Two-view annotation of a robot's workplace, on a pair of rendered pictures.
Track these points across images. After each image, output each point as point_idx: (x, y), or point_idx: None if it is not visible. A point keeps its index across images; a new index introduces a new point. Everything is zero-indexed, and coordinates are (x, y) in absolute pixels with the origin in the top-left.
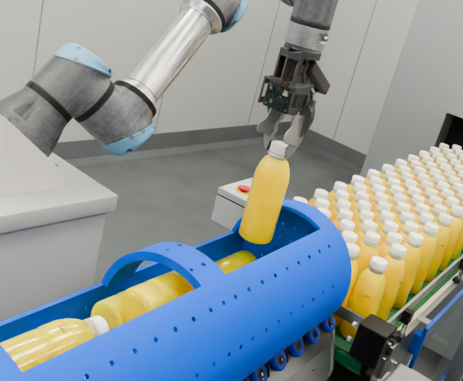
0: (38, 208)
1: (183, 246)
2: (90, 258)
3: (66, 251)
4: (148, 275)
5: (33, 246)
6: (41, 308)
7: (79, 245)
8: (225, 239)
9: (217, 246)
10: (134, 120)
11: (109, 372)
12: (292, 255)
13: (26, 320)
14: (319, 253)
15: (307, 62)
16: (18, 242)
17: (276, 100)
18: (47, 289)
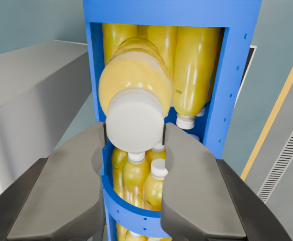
0: (1, 191)
1: (148, 219)
2: (22, 102)
3: (19, 131)
4: (103, 149)
5: (18, 163)
6: (108, 225)
7: (16, 121)
8: (92, 39)
9: (94, 52)
10: None
11: None
12: (218, 125)
13: (110, 228)
14: (238, 69)
15: None
16: (17, 178)
17: None
18: (37, 125)
